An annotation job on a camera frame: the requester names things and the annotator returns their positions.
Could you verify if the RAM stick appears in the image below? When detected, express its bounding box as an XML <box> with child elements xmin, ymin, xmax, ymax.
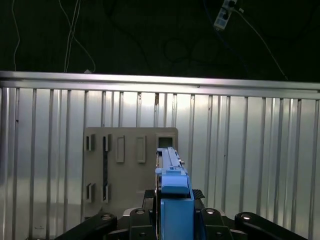
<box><xmin>102</xmin><ymin>136</ymin><xmax>111</xmax><ymax>201</ymax></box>

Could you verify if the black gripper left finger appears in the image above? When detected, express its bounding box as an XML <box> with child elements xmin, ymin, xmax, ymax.
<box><xmin>53</xmin><ymin>189</ymin><xmax>157</xmax><ymax>240</ymax></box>

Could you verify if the thin white cable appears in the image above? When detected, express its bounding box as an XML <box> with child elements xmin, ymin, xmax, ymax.
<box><xmin>58</xmin><ymin>0</ymin><xmax>97</xmax><ymax>74</ymax></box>
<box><xmin>63</xmin><ymin>0</ymin><xmax>81</xmax><ymax>73</ymax></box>
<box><xmin>11</xmin><ymin>0</ymin><xmax>21</xmax><ymax>72</ymax></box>

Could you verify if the grey power strip cable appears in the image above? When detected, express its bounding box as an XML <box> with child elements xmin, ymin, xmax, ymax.
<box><xmin>234</xmin><ymin>9</ymin><xmax>290</xmax><ymax>81</ymax></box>

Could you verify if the white power strip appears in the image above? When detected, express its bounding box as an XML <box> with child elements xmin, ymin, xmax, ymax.
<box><xmin>213</xmin><ymin>0</ymin><xmax>239</xmax><ymax>29</ymax></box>

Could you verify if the grey parts rack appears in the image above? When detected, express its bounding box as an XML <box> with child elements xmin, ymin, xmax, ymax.
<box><xmin>82</xmin><ymin>126</ymin><xmax>179</xmax><ymax>222</ymax></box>

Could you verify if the hard disk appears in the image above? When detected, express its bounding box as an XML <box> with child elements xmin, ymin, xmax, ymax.
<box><xmin>154</xmin><ymin>146</ymin><xmax>195</xmax><ymax>240</ymax></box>

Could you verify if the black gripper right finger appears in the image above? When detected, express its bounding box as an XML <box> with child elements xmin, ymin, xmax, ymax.
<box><xmin>191</xmin><ymin>189</ymin><xmax>308</xmax><ymax>240</ymax></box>

